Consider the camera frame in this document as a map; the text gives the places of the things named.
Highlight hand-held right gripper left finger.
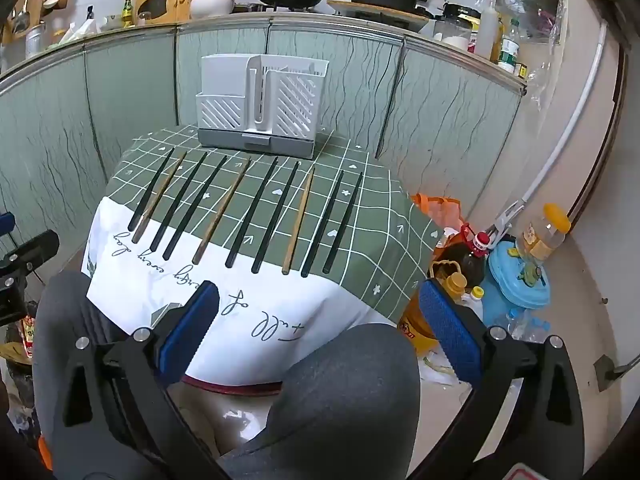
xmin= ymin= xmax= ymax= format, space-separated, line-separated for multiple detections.
xmin=50 ymin=280 xmax=231 ymax=480

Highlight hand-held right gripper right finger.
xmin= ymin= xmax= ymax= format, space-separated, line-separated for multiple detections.
xmin=419 ymin=277 xmax=585 ymax=480

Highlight black chopstick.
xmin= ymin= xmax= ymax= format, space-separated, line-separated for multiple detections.
xmin=149 ymin=152 xmax=208 ymax=253
xmin=301 ymin=170 xmax=346 ymax=279
xmin=127 ymin=147 xmax=176 ymax=233
xmin=251 ymin=160 xmax=301 ymax=276
xmin=225 ymin=157 xmax=279 ymax=268
xmin=162 ymin=155 xmax=228 ymax=262
xmin=322 ymin=172 xmax=364 ymax=276

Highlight brown wooden chopstick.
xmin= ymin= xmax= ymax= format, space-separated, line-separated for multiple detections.
xmin=192 ymin=156 xmax=252 ymax=266
xmin=132 ymin=151 xmax=188 ymax=242

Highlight white utensil holder grey base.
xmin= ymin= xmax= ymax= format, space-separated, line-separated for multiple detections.
xmin=197 ymin=52 xmax=331 ymax=161

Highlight yellow oil bottle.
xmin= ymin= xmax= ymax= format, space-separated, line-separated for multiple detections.
xmin=397 ymin=260 xmax=483 ymax=356

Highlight clear plastic water bottles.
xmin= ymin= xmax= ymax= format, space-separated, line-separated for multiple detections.
xmin=492 ymin=307 xmax=551 ymax=343

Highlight dark oil bottle red cap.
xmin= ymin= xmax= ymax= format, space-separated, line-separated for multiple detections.
xmin=435 ymin=222 xmax=493 ymax=286

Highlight blue plastic container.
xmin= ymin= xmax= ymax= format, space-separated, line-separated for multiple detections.
xmin=487 ymin=242 xmax=551 ymax=311

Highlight green kitchen cabinet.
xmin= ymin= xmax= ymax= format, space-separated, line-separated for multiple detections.
xmin=0 ymin=12 xmax=528 ymax=271

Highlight green checked tablecloth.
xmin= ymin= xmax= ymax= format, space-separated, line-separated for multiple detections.
xmin=82 ymin=122 xmax=446 ymax=391

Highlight orange bag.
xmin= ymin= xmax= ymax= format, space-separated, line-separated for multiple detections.
xmin=411 ymin=192 xmax=463 ymax=233

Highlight white clamp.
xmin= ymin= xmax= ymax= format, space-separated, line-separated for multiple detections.
xmin=487 ymin=200 xmax=526 ymax=248

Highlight clear jar yellow lid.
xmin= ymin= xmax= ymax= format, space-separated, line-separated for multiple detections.
xmin=515 ymin=203 xmax=572 ymax=263

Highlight person's right leg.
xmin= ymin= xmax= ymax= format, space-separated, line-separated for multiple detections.
xmin=220 ymin=324 xmax=421 ymax=480

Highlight white plastic packet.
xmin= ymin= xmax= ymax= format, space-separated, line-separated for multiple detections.
xmin=52 ymin=17 xmax=101 ymax=43

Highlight white pipe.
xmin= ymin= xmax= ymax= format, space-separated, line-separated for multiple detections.
xmin=520 ymin=22 xmax=608 ymax=211

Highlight yellow microwave oven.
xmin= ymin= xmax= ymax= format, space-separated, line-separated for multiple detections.
xmin=132 ymin=0 xmax=193 ymax=23

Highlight white bottle green label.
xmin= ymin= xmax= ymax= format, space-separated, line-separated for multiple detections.
xmin=497 ymin=19 xmax=521 ymax=73

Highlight white squeeze bottle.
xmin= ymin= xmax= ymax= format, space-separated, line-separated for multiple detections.
xmin=474 ymin=2 xmax=503 ymax=58

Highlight white pot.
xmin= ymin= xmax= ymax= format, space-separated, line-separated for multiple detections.
xmin=190 ymin=0 xmax=236 ymax=17

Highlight clear jar black lid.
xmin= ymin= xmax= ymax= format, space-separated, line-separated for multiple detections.
xmin=432 ymin=2 xmax=483 ymax=48

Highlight clear plastic covered shelf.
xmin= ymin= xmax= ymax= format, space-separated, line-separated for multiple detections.
xmin=495 ymin=0 xmax=571 ymax=46

